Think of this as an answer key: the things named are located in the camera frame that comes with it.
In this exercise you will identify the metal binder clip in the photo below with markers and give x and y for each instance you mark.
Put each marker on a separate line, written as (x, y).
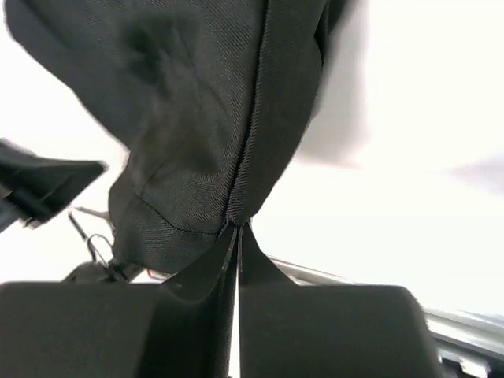
(98, 269)

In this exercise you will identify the black skirt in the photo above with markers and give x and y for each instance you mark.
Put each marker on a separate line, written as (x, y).
(211, 98)

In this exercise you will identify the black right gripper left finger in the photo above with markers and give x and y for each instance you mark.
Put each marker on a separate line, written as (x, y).
(179, 328)

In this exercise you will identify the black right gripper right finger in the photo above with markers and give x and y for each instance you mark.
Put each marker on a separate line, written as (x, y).
(282, 334)

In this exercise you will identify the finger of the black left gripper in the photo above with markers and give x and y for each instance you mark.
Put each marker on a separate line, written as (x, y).
(36, 189)

